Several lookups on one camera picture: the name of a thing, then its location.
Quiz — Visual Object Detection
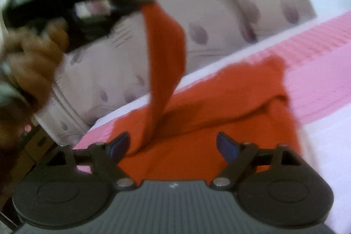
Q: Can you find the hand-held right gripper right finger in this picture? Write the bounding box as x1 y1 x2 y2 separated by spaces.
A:
211 132 302 191

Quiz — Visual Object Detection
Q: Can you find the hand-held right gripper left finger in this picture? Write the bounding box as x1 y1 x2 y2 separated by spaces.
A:
45 132 135 191

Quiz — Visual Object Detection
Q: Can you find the orange knitted garment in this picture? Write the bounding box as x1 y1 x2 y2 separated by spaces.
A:
115 0 302 188

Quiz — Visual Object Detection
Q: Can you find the person's left hand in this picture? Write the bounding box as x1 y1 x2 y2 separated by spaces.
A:
0 24 69 114

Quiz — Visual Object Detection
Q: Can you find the brown box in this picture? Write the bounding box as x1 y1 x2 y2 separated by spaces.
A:
23 127 55 166

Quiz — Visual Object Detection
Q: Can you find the pink checked bedsheet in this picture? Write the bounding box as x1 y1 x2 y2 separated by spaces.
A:
73 11 351 223

